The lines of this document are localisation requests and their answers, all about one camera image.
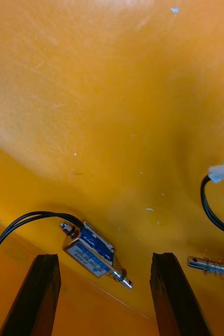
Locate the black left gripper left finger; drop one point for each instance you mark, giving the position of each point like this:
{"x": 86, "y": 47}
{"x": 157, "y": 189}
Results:
{"x": 34, "y": 296}

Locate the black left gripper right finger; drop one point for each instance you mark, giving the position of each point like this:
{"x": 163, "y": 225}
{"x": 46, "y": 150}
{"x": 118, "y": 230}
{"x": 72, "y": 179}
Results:
{"x": 173, "y": 296}

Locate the metal solenoid with blue label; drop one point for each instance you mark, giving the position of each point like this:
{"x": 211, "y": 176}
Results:
{"x": 90, "y": 248}

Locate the yellow-orange plastic bin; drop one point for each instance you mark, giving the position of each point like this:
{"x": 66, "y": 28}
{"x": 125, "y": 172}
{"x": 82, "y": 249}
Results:
{"x": 111, "y": 105}

